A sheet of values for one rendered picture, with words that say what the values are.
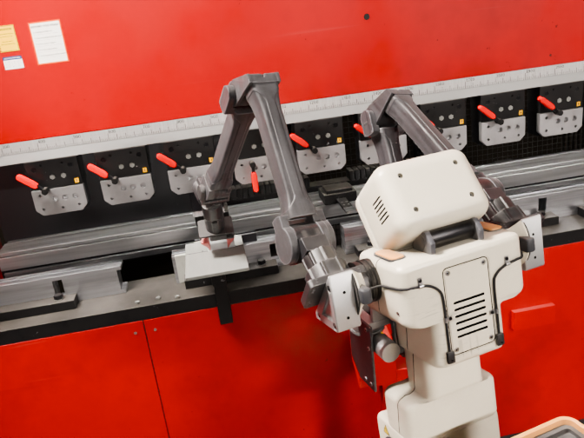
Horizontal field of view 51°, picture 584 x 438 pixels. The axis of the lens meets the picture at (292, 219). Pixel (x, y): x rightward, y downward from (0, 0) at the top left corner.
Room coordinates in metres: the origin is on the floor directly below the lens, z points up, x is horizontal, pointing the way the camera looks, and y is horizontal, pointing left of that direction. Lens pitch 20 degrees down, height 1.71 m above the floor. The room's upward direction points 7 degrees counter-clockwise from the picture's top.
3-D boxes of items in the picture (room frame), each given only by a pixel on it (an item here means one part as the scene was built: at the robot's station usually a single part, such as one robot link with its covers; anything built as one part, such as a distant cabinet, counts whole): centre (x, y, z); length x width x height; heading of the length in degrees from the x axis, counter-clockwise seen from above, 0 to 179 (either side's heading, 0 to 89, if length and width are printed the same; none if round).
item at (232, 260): (1.72, 0.24, 1.00); 0.26 x 0.18 x 0.01; 7
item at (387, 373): (1.53, -0.23, 0.75); 0.20 x 0.16 x 0.18; 91
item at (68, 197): (1.81, 0.68, 1.26); 0.15 x 0.09 x 0.17; 97
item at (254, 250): (1.87, 0.21, 0.92); 0.39 x 0.06 x 0.10; 97
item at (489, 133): (1.98, -0.71, 1.26); 0.15 x 0.09 x 0.17; 97
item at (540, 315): (1.83, -0.78, 0.59); 0.15 x 0.02 x 0.07; 97
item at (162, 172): (2.35, 0.56, 1.12); 1.13 x 0.02 x 0.44; 97
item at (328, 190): (2.08, -0.19, 1.01); 0.26 x 0.12 x 0.05; 7
